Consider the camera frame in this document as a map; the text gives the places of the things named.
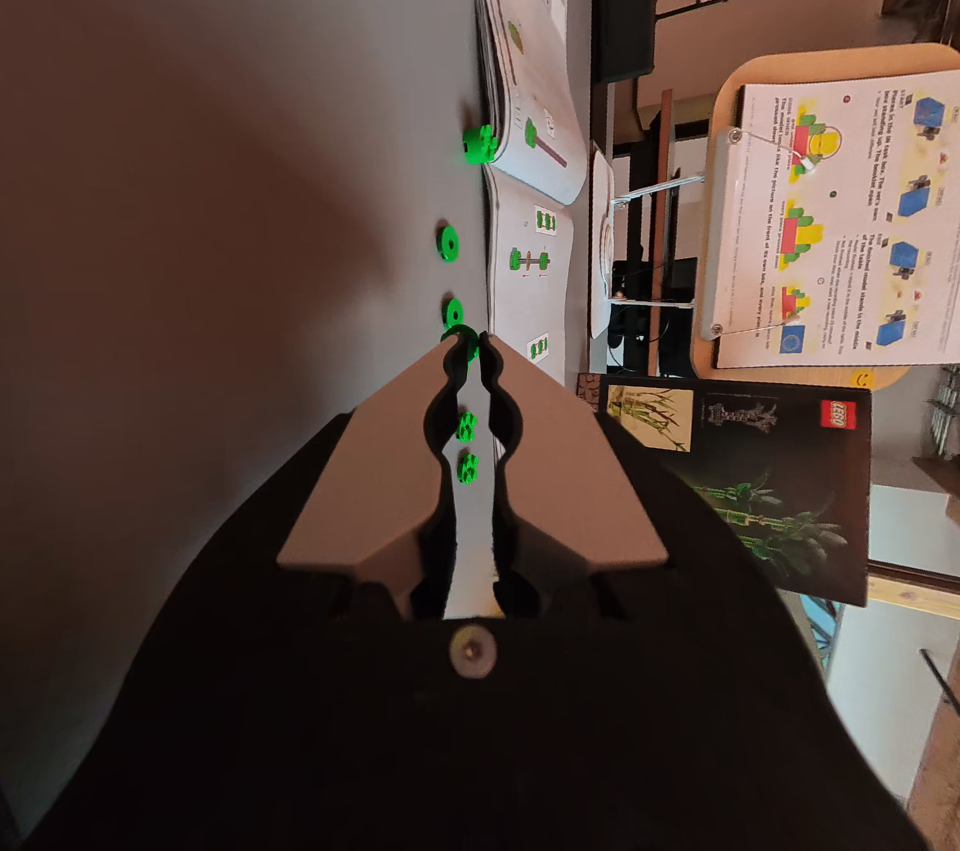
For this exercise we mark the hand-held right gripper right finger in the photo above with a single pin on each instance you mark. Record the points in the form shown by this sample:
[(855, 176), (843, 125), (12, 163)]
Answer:
[(577, 491)]

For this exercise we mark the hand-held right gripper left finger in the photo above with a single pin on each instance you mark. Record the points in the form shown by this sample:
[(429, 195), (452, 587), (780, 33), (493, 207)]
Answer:
[(375, 483)]

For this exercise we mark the green round plate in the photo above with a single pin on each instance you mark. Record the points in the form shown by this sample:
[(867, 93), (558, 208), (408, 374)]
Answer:
[(466, 426), (468, 467), (448, 241), (469, 345), (452, 312)]

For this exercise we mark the grey desk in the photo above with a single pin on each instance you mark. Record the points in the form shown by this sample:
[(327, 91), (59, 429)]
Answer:
[(225, 191)]

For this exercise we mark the black bamboo set box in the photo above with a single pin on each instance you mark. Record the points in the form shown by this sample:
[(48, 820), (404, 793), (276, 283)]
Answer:
[(750, 491)]

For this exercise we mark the tan document stand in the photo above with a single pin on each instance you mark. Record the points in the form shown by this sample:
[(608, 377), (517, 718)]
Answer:
[(724, 228)]

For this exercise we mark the green round brick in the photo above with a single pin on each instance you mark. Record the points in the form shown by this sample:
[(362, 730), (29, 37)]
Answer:
[(478, 144)]

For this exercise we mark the printed instruction sheet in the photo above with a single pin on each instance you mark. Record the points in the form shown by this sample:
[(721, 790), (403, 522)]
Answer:
[(862, 228)]

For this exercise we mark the open instruction booklet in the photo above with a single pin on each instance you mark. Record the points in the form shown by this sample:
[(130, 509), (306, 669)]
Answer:
[(532, 78)]

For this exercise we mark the black monitor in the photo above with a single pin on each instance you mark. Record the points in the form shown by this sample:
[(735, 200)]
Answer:
[(626, 3)]

